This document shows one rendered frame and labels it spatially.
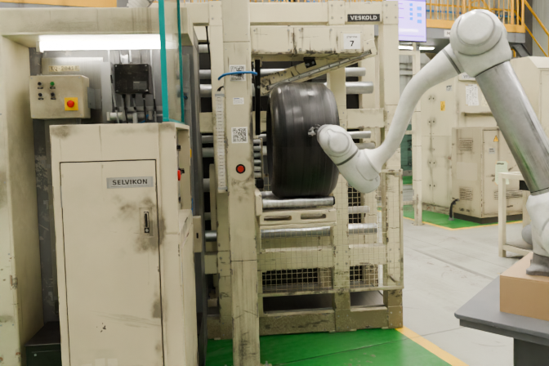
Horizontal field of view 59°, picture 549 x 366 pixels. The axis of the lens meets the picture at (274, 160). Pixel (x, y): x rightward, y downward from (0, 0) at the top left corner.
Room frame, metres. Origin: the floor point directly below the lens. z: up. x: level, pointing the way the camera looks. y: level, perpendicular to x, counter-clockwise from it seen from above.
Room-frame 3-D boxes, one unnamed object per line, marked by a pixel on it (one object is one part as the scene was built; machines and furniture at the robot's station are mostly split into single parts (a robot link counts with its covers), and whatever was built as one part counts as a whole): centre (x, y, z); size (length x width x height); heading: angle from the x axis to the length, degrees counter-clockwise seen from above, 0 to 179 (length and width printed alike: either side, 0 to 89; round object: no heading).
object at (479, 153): (6.51, -2.95, 0.62); 0.91 x 0.58 x 1.25; 110
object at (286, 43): (2.70, -0.18, 1.71); 0.61 x 0.25 x 0.15; 95
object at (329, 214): (2.25, -0.10, 0.84); 0.36 x 0.09 x 0.06; 95
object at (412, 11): (6.09, -1.67, 2.60); 0.60 x 0.05 x 0.55; 110
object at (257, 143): (2.75, 0.17, 1.05); 0.20 x 0.15 x 0.30; 95
